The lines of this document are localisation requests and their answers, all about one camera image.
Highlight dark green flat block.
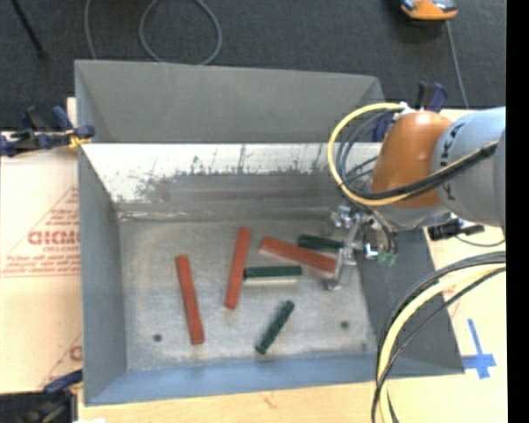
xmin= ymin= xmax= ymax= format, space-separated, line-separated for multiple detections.
xmin=254 ymin=300 xmax=296 ymax=355
xmin=242 ymin=265 xmax=303 ymax=280
xmin=297 ymin=234 xmax=346 ymax=251

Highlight red-brown flat block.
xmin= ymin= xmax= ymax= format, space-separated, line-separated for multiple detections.
xmin=258 ymin=236 xmax=339 ymax=278
xmin=175 ymin=254 xmax=205 ymax=345
xmin=224 ymin=226 xmax=252 ymax=311

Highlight grey metal bin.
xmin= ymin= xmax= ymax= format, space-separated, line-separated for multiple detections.
xmin=73 ymin=58 xmax=465 ymax=407

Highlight brown cardboard board red print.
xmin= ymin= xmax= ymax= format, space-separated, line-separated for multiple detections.
xmin=0 ymin=146 xmax=84 ymax=397

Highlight black cylinder on white bracket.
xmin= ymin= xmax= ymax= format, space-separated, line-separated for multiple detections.
xmin=426 ymin=218 xmax=486 ymax=241

